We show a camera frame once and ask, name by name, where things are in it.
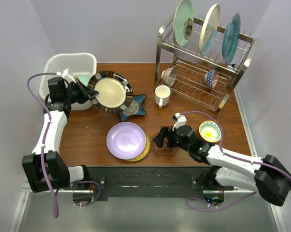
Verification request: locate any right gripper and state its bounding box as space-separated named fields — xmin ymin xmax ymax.
xmin=152 ymin=127 xmax=191 ymax=153

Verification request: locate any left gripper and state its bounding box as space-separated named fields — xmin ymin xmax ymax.
xmin=64 ymin=79 xmax=98 ymax=104

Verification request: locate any mint flower plate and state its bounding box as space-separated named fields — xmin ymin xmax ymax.
xmin=75 ymin=75 xmax=90 ymax=87
xmin=173 ymin=0 xmax=194 ymax=46

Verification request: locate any black striped plate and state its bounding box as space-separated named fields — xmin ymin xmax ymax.
xmin=87 ymin=71 xmax=133 ymax=114

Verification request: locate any blue star-shaped dish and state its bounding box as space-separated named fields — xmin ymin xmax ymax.
xmin=119 ymin=94 xmax=147 ymax=122

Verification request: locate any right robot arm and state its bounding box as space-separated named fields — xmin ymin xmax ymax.
xmin=153 ymin=125 xmax=291 ymax=206

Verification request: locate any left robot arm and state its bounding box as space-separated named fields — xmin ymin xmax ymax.
xmin=22 ymin=74 xmax=98 ymax=192

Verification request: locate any white plastic bin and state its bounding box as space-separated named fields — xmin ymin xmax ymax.
xmin=39 ymin=53 xmax=97 ymax=111

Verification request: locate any clear glass dish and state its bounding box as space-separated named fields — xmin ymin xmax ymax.
xmin=152 ymin=132 xmax=179 ymax=157

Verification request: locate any yellow patterned plate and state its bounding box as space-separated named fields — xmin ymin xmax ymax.
xmin=127 ymin=134 xmax=151 ymax=162

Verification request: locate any lavender plate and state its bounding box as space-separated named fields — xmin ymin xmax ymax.
xmin=106 ymin=122 xmax=147 ymax=160

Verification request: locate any white mug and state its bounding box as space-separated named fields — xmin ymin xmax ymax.
xmin=155 ymin=85 xmax=171 ymax=108

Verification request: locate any yellow blue small bowl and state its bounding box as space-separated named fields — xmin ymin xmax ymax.
xmin=199 ymin=120 xmax=222 ymax=143

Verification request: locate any red patterned bowl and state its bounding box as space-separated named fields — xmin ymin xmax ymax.
xmin=161 ymin=67 xmax=178 ymax=87

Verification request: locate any metal dish rack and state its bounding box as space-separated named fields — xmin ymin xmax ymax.
xmin=154 ymin=15 xmax=260 ymax=116

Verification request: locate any blue zigzag bowl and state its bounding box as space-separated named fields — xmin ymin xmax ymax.
xmin=204 ymin=70 xmax=219 ymax=89

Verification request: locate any beige blue plate in rack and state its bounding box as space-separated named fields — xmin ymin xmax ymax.
xmin=199 ymin=3 xmax=221 ymax=56

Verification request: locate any mint flower plate in rack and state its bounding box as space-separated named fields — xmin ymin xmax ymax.
xmin=173 ymin=0 xmax=194 ymax=46

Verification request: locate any teal glass plate in rack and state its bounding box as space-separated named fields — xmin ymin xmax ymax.
xmin=222 ymin=13 xmax=241 ymax=65

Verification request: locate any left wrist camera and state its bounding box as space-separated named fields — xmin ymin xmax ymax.
xmin=56 ymin=67 xmax=76 ymax=83

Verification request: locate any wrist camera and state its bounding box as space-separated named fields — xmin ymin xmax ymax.
xmin=172 ymin=113 xmax=187 ymax=131
xmin=56 ymin=67 xmax=76 ymax=83

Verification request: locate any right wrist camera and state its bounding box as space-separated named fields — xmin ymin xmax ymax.
xmin=172 ymin=113 xmax=187 ymax=131

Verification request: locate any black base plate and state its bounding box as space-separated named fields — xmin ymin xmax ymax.
xmin=55 ymin=165 xmax=235 ymax=203

